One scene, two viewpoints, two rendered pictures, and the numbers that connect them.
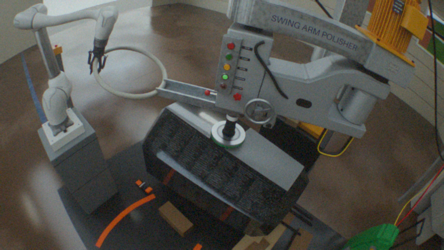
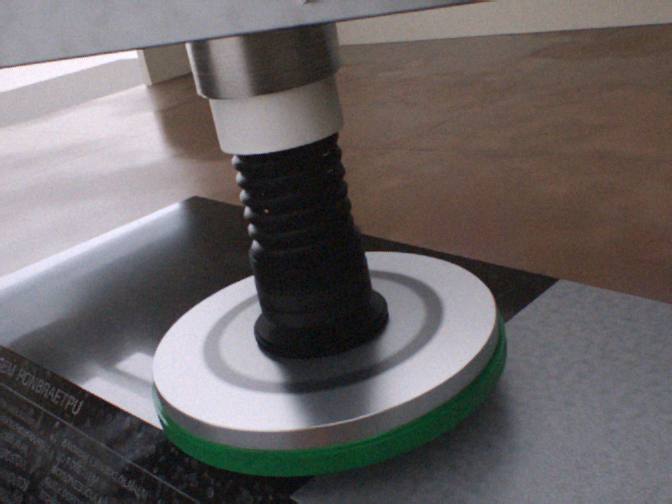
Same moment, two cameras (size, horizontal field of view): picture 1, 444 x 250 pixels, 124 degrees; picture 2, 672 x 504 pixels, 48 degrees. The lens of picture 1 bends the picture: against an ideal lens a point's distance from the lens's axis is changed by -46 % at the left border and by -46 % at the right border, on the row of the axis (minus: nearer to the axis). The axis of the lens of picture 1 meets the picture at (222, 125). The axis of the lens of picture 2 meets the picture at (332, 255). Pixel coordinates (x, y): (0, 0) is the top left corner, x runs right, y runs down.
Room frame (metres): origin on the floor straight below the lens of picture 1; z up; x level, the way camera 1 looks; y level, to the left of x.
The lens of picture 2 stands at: (0.59, -0.18, 1.10)
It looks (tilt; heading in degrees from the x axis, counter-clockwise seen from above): 23 degrees down; 17
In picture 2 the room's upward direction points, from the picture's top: 11 degrees counter-clockwise
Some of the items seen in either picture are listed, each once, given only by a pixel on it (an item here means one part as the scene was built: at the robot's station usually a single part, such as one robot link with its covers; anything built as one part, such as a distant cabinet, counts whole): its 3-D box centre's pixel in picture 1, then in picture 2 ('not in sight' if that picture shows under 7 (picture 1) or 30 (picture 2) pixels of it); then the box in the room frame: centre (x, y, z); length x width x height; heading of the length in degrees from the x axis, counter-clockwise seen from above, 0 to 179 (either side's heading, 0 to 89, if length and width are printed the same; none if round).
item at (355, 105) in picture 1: (358, 100); not in sight; (0.94, -0.71, 1.35); 0.19 x 0.19 x 0.20
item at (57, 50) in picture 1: (65, 88); not in sight; (1.49, 1.87, 0.54); 0.20 x 0.20 x 1.09; 56
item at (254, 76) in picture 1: (259, 73); not in sight; (0.98, -0.13, 1.32); 0.36 x 0.22 x 0.45; 86
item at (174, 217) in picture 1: (175, 219); not in sight; (0.67, 0.22, 0.07); 0.30 x 0.12 x 0.12; 57
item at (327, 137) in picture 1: (294, 142); not in sight; (1.58, -0.76, 0.37); 0.66 x 0.66 x 0.74; 56
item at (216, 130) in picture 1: (228, 132); (323, 331); (0.98, -0.05, 0.88); 0.21 x 0.21 x 0.01
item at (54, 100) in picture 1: (53, 103); not in sight; (0.74, 1.10, 1.03); 0.18 x 0.16 x 0.22; 26
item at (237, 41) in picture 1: (227, 65); not in sight; (0.88, 0.03, 1.38); 0.08 x 0.03 x 0.28; 86
